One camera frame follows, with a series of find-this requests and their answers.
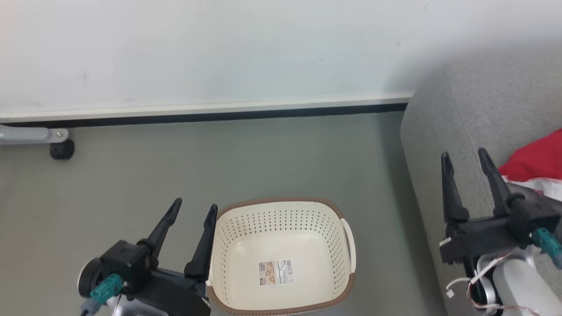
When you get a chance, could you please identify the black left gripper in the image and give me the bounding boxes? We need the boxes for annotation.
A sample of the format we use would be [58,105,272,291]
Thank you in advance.
[78,197,219,316]

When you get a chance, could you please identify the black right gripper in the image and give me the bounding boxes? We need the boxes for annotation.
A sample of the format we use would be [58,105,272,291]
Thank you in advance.
[439,147,562,275]

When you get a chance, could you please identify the red printed sports shirt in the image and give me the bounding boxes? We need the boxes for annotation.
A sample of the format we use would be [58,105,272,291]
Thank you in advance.
[498,128,562,203]

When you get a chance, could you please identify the cream perforated laundry basket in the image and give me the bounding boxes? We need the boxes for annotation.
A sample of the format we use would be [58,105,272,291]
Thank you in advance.
[205,197,357,316]

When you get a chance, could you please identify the grey fabric sofa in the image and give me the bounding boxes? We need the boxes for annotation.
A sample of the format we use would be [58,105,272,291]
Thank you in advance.
[399,41,562,316]

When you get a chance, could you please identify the paper sticker label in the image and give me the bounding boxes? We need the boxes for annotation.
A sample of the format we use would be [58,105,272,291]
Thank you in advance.
[258,259,295,287]

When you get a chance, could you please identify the white and black skirting board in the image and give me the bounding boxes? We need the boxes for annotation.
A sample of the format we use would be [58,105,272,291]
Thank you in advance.
[0,93,414,129]

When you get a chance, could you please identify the black caster wheel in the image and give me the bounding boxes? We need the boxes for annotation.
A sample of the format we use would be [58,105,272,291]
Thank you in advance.
[49,139,76,161]

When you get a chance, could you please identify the right arm teal plug cable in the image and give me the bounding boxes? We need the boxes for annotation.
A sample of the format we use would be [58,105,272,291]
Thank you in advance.
[532,227,562,269]

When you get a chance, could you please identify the arm teal plug cable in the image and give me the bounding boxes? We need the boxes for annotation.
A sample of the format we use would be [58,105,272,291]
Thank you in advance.
[532,227,562,269]
[80,273,124,316]

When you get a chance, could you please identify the left arm teal plug cable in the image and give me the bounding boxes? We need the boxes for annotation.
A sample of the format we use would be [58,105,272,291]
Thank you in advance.
[80,273,124,316]

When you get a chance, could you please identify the thin white red wires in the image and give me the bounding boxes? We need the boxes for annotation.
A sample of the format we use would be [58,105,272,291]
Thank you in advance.
[445,250,541,316]

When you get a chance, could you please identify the grey metal frame leg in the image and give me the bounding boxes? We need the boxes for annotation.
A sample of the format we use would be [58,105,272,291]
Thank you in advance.
[0,125,69,146]

